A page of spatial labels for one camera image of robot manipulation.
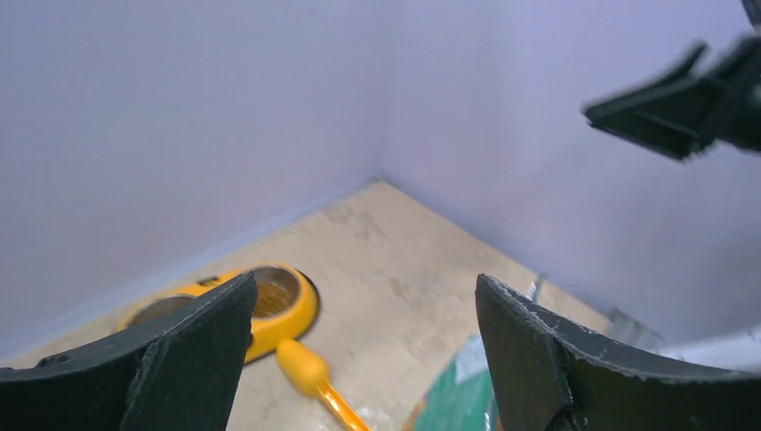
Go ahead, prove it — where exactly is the yellow plastic scoop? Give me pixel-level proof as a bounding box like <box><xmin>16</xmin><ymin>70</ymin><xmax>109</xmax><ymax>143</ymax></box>
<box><xmin>276</xmin><ymin>339</ymin><xmax>371</xmax><ymax>431</ymax></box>

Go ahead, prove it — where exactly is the green dog food bag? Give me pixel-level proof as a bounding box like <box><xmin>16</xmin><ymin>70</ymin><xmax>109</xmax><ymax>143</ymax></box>
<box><xmin>402</xmin><ymin>334</ymin><xmax>503</xmax><ymax>431</ymax></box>

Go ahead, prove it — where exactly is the yellow double pet bowl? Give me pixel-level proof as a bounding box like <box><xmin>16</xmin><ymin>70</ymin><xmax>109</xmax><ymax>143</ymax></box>
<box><xmin>115</xmin><ymin>262</ymin><xmax>320</xmax><ymax>365</ymax></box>

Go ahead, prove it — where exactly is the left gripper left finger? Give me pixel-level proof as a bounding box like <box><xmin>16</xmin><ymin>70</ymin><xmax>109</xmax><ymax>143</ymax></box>
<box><xmin>1</xmin><ymin>272</ymin><xmax>258</xmax><ymax>430</ymax></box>

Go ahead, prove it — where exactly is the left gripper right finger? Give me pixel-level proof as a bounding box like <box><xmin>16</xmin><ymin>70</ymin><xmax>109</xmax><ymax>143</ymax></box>
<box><xmin>475</xmin><ymin>274</ymin><xmax>760</xmax><ymax>430</ymax></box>

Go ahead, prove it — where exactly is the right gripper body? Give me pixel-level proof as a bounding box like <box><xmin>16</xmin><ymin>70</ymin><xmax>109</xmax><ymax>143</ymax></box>
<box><xmin>707</xmin><ymin>34</ymin><xmax>760</xmax><ymax>152</ymax></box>

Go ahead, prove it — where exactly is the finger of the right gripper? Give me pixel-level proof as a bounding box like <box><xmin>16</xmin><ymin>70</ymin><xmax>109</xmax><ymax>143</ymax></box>
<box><xmin>582</xmin><ymin>42</ymin><xmax>731</xmax><ymax>161</ymax></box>

